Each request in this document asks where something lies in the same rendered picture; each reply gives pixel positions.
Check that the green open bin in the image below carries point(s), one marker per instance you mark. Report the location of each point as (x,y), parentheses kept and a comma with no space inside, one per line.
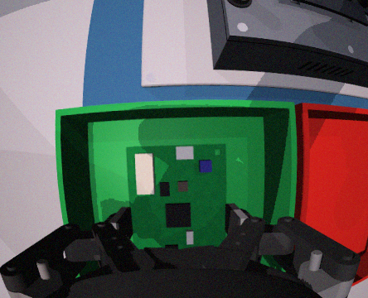
(261,152)

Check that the green circuit board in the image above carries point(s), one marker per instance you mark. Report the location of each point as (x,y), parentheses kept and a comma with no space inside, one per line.
(177,195)

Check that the red bin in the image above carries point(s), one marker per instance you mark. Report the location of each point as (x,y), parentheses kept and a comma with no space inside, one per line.
(334,167)

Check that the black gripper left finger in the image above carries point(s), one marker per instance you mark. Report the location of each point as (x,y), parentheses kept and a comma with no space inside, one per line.
(41,269)

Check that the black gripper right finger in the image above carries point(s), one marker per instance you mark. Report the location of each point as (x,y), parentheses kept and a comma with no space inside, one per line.
(321,263)

